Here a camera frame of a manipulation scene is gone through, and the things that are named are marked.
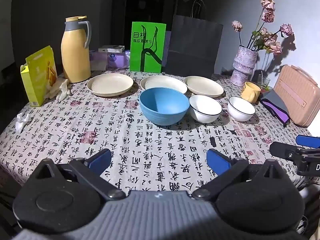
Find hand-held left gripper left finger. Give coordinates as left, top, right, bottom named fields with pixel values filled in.
left=32, top=149, right=127, bottom=202

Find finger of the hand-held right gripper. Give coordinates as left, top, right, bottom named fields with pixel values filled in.
left=269, top=142, right=307, bottom=158
left=296, top=134, right=320, bottom=148

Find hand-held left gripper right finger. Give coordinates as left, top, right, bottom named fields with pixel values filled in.
left=191, top=149, right=288, bottom=202

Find white bowl with dark rim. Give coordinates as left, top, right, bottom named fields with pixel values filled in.
left=189, top=94, right=222, bottom=123
left=227, top=96, right=256, bottom=122

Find cream plate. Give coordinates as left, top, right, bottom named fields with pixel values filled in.
left=87, top=74, right=134, bottom=97
left=140, top=76, right=188, bottom=95
left=183, top=76, right=224, bottom=98

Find blue bowl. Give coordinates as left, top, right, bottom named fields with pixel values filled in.
left=139, top=87, right=190, bottom=126

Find calligraphy printed tablecloth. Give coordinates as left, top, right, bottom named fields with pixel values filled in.
left=0, top=69, right=320, bottom=205

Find grey and purple cloth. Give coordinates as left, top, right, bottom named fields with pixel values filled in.
left=260, top=90, right=291, bottom=127

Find pink suitcase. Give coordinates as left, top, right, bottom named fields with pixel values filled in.
left=273, top=64, right=320, bottom=127

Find yellow mug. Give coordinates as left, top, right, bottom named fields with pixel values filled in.
left=241, top=81, right=262, bottom=103

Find clear drinking glass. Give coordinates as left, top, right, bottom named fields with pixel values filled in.
left=257, top=71, right=271, bottom=90

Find pair of white rubber gloves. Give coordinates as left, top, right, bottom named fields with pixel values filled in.
left=45, top=78, right=72, bottom=100

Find crumpled white tissue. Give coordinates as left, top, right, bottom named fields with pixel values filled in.
left=15, top=113, right=32, bottom=131

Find purple textured vase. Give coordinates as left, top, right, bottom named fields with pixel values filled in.
left=230, top=45, right=258, bottom=87

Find purple tissue pack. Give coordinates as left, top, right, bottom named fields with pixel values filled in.
left=89, top=51, right=108, bottom=71
left=106, top=51, right=131, bottom=68

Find yellow-green cardboard box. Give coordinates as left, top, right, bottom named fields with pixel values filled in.
left=20, top=45, right=58, bottom=107

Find yellow thermos jug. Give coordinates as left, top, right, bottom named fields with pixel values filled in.
left=61, top=16, right=92, bottom=83

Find dried pink flowers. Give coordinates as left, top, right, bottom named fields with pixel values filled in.
left=231, top=0, right=294, bottom=55

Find small white box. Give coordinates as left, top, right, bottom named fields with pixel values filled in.
left=98, top=45, right=125, bottom=53

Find black paper bag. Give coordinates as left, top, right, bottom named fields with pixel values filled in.
left=164, top=0, right=224, bottom=75

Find green paper bag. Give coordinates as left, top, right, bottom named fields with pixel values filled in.
left=129, top=21, right=167, bottom=73

